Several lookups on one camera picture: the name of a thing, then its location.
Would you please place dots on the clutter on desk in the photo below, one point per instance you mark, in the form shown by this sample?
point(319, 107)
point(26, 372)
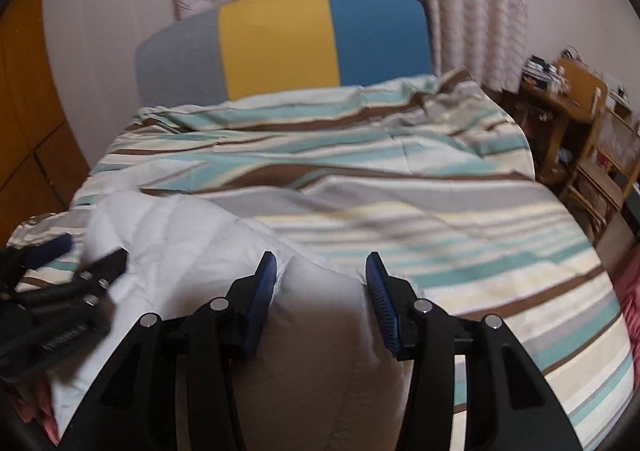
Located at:
point(545, 68)

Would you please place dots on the red cloth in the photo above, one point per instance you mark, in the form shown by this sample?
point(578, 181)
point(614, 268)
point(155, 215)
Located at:
point(629, 301)

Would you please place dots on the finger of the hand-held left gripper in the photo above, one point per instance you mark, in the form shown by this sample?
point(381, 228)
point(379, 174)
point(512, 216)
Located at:
point(98, 269)
point(50, 248)

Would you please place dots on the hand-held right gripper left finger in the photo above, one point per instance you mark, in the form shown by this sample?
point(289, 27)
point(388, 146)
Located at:
point(263, 301)

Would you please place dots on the wooden chair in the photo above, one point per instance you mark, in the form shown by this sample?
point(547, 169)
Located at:
point(600, 166)

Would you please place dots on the pink patterned cloth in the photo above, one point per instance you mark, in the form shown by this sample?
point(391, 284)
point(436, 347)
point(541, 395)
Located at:
point(35, 411)

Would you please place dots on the white quilted jacket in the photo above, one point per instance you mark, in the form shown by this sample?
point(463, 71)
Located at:
point(200, 241)

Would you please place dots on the wooden desk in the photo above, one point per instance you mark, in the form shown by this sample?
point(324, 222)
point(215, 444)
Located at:
point(545, 131)

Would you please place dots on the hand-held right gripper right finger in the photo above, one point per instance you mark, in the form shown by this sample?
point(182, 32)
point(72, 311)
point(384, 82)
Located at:
point(379, 306)

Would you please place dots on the grey yellow blue headboard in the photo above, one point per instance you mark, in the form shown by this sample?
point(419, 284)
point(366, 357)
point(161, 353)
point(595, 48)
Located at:
point(280, 41)

